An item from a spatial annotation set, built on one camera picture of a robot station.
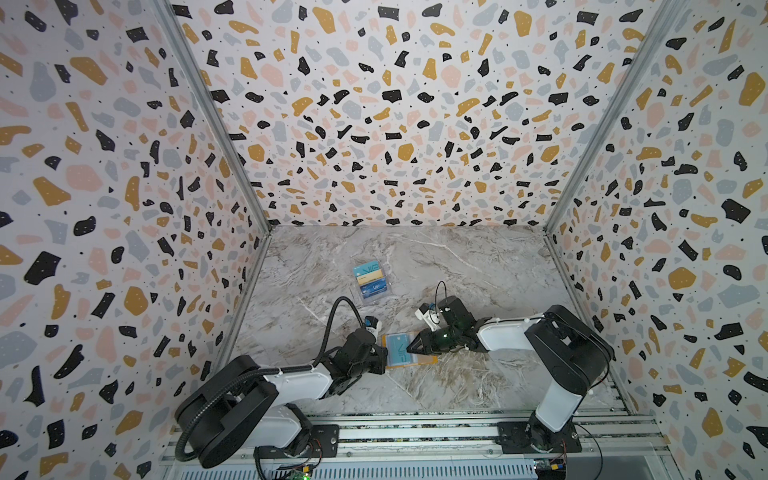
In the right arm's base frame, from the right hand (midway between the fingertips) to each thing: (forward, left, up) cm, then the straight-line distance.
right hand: (409, 346), depth 86 cm
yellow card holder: (-2, -2, -3) cm, 5 cm away
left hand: (-1, +4, -1) cm, 4 cm away
